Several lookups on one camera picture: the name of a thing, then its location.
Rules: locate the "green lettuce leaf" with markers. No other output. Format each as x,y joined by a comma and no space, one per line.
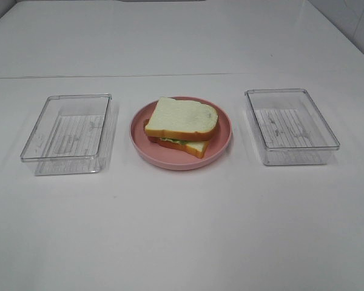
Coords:
177,141

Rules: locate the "white bread slice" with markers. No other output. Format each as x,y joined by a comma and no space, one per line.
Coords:
196,149

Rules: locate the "thick bread slice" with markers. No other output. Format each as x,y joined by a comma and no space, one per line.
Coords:
185,120

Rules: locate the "pink round plate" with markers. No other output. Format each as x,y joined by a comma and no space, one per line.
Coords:
173,159

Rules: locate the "left clear plastic tray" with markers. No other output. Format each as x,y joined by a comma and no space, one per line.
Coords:
73,134

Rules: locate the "clear plastic tray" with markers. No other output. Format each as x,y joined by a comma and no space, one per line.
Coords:
73,134
288,128

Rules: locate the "right clear plastic tray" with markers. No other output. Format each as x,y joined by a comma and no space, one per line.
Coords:
288,128

